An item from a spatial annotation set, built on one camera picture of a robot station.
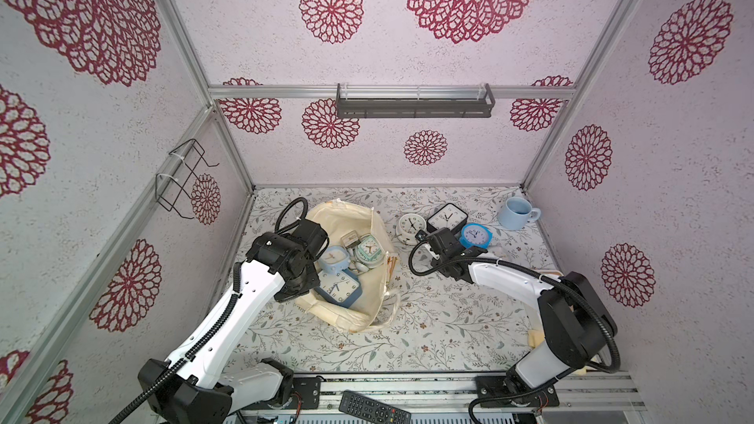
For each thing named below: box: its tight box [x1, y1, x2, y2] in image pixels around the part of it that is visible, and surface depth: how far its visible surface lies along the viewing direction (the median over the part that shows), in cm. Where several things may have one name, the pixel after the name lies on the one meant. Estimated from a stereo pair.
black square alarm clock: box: [426, 202, 469, 233], surface depth 109 cm
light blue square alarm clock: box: [319, 245, 350, 274], surface depth 93 cm
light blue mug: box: [497, 196, 541, 231], surface depth 109 cm
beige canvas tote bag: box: [295, 199, 401, 333], surface depth 89 cm
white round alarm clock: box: [395, 212, 428, 246], surface depth 105 cm
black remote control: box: [337, 389, 413, 424], surface depth 71 cm
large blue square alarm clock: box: [315, 268, 364, 309], surface depth 90 cm
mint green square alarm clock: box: [355, 233, 385, 268], surface depth 94 cm
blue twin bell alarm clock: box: [459, 222, 494, 250], surface depth 105 cm
